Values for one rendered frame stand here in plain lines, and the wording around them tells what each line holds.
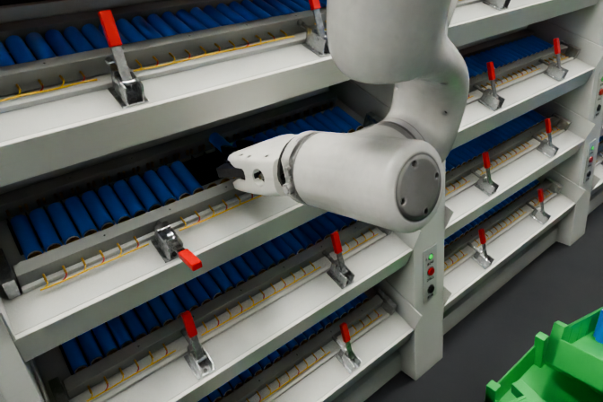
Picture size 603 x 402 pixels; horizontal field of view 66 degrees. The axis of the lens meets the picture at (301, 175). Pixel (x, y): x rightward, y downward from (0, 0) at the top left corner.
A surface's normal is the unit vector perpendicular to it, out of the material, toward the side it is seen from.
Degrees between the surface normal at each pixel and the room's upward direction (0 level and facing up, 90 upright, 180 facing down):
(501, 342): 0
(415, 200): 83
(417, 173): 81
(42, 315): 23
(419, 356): 90
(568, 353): 70
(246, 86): 113
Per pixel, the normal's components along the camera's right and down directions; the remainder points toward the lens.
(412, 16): 0.21, 0.69
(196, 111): 0.62, 0.58
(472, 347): -0.11, -0.91
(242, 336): 0.14, -0.74
